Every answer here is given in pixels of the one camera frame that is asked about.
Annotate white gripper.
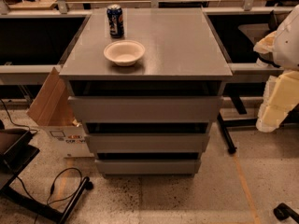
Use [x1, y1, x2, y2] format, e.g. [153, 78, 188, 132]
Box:
[256, 71, 299, 133]

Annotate grey drawer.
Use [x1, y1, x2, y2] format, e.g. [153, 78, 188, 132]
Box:
[94, 160, 201, 175]
[85, 133, 209, 153]
[68, 96, 222, 123]

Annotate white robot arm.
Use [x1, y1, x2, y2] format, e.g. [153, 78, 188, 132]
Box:
[253, 5, 299, 133]

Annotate grey drawer cabinet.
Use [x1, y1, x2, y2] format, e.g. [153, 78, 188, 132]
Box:
[58, 7, 234, 176]

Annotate grey bottom drawer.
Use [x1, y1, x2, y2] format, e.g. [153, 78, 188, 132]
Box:
[94, 160, 201, 175]

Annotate grey top drawer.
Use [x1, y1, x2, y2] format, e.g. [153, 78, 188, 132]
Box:
[68, 96, 222, 123]

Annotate open cardboard box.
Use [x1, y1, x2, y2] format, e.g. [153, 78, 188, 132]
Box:
[27, 68, 93, 158]

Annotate black office chair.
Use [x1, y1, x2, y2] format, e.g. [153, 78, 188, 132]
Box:
[238, 11, 289, 67]

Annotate black caster bottom right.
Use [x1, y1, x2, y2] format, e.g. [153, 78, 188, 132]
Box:
[273, 203, 299, 224]

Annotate white paper bowl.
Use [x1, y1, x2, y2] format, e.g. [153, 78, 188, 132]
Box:
[104, 40, 145, 66]

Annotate blue soda can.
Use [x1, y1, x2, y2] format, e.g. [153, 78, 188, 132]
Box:
[107, 4, 124, 38]

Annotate black stand base left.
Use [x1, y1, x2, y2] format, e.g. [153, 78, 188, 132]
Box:
[0, 131, 92, 224]

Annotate black table leg frame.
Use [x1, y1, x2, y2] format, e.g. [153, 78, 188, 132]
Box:
[217, 94, 262, 155]

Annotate black cable on floor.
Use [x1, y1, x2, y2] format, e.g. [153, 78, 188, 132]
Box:
[0, 98, 92, 224]

